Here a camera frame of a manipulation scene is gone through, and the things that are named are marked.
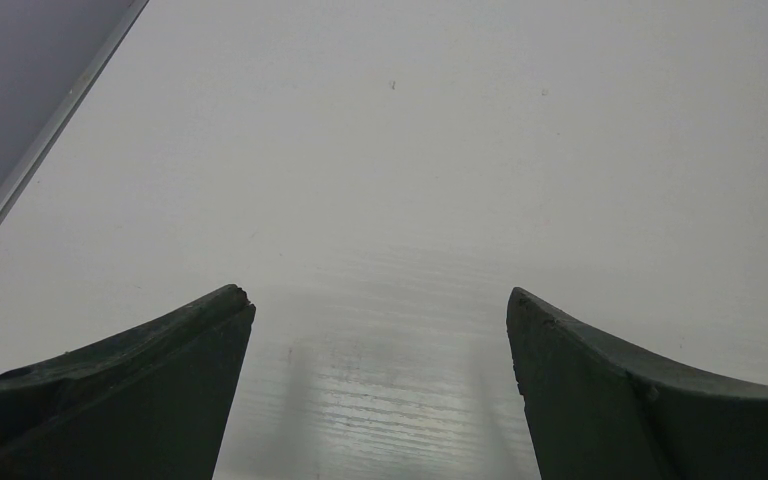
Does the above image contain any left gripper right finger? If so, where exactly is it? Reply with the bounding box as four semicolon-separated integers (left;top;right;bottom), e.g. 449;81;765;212
506;288;768;479

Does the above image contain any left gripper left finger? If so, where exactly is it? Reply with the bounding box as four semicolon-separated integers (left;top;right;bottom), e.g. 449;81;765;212
0;284;256;479

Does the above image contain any aluminium left side rail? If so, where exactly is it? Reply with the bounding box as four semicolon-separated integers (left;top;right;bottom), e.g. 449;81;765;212
0;1;147;224

